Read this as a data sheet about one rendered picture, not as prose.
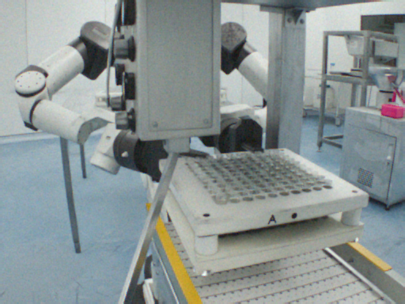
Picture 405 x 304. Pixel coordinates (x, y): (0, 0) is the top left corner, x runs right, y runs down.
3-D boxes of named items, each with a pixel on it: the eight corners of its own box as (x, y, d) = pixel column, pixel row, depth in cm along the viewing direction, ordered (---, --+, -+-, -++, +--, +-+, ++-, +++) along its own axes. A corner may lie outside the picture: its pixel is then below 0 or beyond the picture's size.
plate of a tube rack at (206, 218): (196, 239, 39) (196, 222, 38) (158, 169, 62) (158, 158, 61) (368, 207, 45) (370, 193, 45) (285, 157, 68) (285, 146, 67)
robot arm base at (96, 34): (66, 75, 103) (75, 50, 109) (106, 87, 107) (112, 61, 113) (75, 40, 91) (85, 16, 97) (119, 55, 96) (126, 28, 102)
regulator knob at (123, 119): (115, 131, 49) (113, 100, 48) (133, 129, 50) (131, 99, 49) (116, 136, 46) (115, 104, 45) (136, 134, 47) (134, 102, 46)
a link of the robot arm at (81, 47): (57, 66, 100) (85, 46, 109) (78, 84, 101) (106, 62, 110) (63, 39, 91) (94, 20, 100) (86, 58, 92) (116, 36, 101)
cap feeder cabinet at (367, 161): (335, 188, 316) (343, 107, 296) (373, 179, 338) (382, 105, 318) (387, 214, 260) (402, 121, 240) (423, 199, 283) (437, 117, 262)
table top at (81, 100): (73, 93, 326) (73, 89, 325) (186, 87, 354) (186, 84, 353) (54, 122, 186) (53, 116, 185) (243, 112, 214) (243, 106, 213)
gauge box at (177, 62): (122, 112, 63) (119, 1, 58) (179, 109, 66) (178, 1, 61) (138, 142, 43) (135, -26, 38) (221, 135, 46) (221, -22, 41)
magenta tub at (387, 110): (380, 115, 263) (380, 104, 260) (388, 114, 267) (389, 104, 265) (395, 119, 249) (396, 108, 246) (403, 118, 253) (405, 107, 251)
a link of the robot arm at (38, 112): (64, 123, 73) (1, 96, 75) (70, 154, 80) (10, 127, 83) (91, 94, 80) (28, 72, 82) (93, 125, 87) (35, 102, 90)
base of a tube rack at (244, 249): (197, 275, 40) (197, 258, 40) (160, 195, 63) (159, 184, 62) (362, 238, 47) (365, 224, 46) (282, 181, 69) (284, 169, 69)
